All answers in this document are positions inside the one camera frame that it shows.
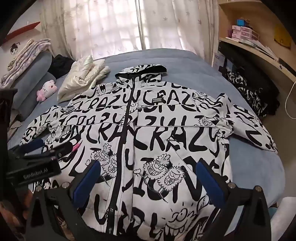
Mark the folded floral blanket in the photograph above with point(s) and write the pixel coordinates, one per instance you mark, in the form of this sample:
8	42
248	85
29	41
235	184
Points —
20	58

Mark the white paper box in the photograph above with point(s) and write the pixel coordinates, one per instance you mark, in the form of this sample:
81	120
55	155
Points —
218	59

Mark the pink and white cat plush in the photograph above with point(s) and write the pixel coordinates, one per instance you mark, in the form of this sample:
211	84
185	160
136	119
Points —
47	89

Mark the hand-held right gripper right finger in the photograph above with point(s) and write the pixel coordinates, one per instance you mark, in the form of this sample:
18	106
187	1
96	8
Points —
211	183

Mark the black clothing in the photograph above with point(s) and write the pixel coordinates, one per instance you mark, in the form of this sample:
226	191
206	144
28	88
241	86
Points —
61	66

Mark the cartoon face wall sticker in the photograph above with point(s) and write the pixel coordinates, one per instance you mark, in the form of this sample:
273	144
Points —
15	49

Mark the wooden shelf unit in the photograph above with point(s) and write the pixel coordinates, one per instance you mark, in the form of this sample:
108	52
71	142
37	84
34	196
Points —
252	14

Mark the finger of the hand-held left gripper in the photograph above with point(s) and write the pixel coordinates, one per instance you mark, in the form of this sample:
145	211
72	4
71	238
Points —
57	150
34	144

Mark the black and white patterned garment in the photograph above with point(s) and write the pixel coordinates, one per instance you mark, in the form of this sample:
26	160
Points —
240	85

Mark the red wall shelf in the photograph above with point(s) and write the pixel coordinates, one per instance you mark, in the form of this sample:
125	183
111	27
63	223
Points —
23	30

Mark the cream puffer jacket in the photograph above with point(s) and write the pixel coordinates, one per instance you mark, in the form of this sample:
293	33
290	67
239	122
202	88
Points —
81	78

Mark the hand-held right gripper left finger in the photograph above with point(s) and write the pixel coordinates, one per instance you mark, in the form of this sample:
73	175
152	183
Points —
86	179

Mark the black and white printed jacket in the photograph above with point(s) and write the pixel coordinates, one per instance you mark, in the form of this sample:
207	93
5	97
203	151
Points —
161	129

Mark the folded blue quilt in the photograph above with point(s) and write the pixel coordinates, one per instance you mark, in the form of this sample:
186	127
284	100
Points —
34	76

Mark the pink drawer organizer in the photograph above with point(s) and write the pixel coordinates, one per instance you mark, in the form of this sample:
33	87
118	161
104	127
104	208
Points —
245	33

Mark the small blue box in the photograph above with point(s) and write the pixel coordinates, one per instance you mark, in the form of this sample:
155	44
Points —
240	22

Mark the white sheer curtain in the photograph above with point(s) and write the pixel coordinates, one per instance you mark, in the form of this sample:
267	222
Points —
104	23

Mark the stack of papers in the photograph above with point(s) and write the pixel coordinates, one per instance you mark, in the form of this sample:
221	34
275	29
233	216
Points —
261	47

